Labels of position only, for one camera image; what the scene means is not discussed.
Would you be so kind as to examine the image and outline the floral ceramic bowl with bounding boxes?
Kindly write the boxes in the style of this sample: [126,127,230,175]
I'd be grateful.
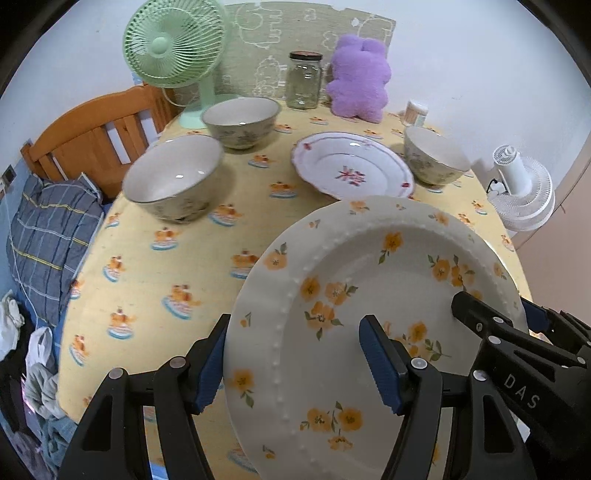
[202,96,282,151]
[122,135,225,223]
[403,126,472,186]

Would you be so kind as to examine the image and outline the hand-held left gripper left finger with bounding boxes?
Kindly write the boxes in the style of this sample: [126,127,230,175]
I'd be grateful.
[58,314,230,480]

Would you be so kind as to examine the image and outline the purple plush toy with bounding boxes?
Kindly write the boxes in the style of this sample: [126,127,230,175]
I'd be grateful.
[326,33,392,123]

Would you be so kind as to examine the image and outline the blue plaid pillow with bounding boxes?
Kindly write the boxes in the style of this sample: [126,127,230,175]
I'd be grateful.
[8,172,106,326]

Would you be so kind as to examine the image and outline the glass jar with dark lid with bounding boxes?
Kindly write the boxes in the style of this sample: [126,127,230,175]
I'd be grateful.
[284,51,323,110]

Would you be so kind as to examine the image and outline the pile of clothes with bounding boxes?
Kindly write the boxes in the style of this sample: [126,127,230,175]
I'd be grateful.
[0,291,79,467]

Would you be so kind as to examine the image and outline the white desk fan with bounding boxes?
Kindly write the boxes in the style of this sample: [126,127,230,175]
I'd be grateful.
[486,144,556,232]

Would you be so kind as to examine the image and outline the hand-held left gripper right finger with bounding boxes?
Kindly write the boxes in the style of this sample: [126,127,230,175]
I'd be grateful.
[359,315,536,480]

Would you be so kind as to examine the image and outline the green patterned cushion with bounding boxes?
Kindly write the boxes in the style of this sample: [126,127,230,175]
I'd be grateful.
[212,1,397,104]

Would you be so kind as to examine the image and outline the yellow flower plate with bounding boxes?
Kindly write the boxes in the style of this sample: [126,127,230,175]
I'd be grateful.
[223,195,529,480]

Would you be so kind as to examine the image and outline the toothpick holder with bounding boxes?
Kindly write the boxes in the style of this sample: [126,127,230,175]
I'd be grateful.
[404,100,429,127]

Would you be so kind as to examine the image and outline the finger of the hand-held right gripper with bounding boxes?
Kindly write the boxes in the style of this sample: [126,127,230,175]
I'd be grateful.
[521,298,591,370]
[451,291,573,366]

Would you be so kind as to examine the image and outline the wooden bed headboard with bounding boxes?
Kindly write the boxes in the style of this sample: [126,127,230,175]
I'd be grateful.
[21,84,178,200]

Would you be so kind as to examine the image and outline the red flower plate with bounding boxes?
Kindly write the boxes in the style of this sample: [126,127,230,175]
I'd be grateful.
[291,132,415,200]

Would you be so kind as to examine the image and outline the green desk fan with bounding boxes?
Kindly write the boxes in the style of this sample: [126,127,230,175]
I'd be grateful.
[123,0,228,130]

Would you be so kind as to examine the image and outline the yellow printed tablecloth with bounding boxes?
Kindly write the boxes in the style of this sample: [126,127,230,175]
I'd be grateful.
[58,104,532,480]

